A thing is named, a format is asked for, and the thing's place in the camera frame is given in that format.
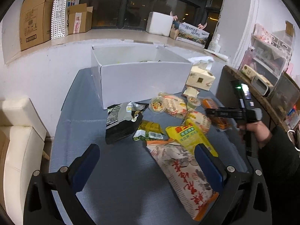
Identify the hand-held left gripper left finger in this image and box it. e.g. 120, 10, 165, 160
23, 144, 101, 225

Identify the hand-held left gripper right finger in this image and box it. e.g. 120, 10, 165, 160
194, 144, 273, 225

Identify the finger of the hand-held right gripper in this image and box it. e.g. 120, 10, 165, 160
205, 107, 244, 120

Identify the orange snack packet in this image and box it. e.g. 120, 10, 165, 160
201, 98, 233, 132

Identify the clear rice cracker packet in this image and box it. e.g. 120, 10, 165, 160
161, 93, 188, 119
185, 110, 212, 134

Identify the large white orange snack bag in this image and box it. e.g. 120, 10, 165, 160
146, 139, 220, 221

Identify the small jelly cup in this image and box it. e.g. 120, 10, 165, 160
186, 96, 201, 110

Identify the small cream snack packet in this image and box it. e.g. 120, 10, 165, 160
182, 87, 200, 98

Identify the yellow snack packet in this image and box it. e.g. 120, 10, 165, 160
165, 118, 219, 157

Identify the black snack packet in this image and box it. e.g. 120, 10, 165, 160
105, 102, 149, 145

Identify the round lidded snack cup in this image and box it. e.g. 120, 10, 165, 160
149, 96, 168, 113

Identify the green snack packet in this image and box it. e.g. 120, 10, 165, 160
133, 120, 166, 142

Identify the white cardboard box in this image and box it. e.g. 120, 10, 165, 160
91, 44, 194, 110

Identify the person's right forearm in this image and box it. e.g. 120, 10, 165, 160
257, 126, 300, 225

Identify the person's right hand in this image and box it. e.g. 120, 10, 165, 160
238, 121, 273, 144

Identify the white alarm clock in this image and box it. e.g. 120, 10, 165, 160
250, 73, 270, 97

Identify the wooden side desk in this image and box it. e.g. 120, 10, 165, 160
215, 65, 300, 146

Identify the cream small device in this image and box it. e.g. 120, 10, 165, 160
241, 64, 256, 80

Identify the cream tissue box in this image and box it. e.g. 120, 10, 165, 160
186, 60, 216, 92

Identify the clear desktop organiser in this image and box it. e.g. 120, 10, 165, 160
238, 23, 295, 81

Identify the white plastic bottle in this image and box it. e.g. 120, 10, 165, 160
208, 34, 221, 53

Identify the white sofa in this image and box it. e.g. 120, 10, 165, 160
0, 97, 48, 212

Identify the landscape printed carton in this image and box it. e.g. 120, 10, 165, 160
175, 22, 210, 47

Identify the small brown box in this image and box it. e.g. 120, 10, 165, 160
169, 24, 180, 40

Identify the white foam box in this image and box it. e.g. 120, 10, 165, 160
145, 11, 175, 37

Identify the small open cardboard box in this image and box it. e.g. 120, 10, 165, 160
68, 3, 93, 35

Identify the large brown cardboard box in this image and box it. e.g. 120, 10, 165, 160
20, 0, 57, 52

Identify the dotted white paper bag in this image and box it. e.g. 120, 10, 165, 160
51, 0, 71, 39

